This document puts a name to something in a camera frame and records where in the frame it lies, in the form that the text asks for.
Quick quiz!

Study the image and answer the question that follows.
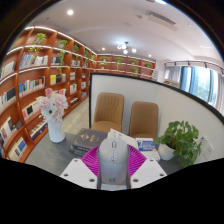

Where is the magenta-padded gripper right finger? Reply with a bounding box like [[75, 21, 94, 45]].
[[127, 145, 168, 190]]

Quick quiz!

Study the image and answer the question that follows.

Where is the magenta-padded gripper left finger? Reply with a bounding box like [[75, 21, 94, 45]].
[[59, 145, 100, 190]]

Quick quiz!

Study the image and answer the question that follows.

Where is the white computer mouse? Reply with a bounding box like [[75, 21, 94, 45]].
[[97, 137, 130, 184]]

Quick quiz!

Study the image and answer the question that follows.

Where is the blue and white book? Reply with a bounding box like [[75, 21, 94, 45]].
[[135, 137, 162, 162]]

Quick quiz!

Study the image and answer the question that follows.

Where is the dark hardcover book gold emblem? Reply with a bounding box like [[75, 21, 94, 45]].
[[71, 128, 109, 153]]

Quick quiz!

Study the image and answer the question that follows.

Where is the white thick book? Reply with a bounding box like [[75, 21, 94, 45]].
[[107, 128, 139, 149]]

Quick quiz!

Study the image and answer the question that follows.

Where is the green potted plant white pot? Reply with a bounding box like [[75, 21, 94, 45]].
[[154, 120, 204, 168]]

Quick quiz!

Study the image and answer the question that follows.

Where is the tan leather chair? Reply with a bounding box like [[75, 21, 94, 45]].
[[128, 101, 160, 140], [90, 92, 125, 133]]

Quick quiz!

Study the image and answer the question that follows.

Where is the pink and white flower bouquet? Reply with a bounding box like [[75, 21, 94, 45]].
[[35, 87, 69, 124]]

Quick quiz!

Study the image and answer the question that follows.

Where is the orange wooden bookshelf unit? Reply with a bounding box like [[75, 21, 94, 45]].
[[0, 25, 158, 163]]

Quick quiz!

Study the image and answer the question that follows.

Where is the window with curtains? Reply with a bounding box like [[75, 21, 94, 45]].
[[163, 61, 224, 114]]

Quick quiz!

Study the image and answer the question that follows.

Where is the ceiling lamp with round bulbs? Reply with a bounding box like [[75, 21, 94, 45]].
[[116, 41, 138, 55]]

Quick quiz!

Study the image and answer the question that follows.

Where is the ceiling air conditioner vent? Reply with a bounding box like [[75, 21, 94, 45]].
[[145, 9, 178, 28]]

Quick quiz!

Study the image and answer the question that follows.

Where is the white wall socket plate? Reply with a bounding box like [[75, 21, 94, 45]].
[[203, 142, 215, 160], [199, 134, 210, 150]]

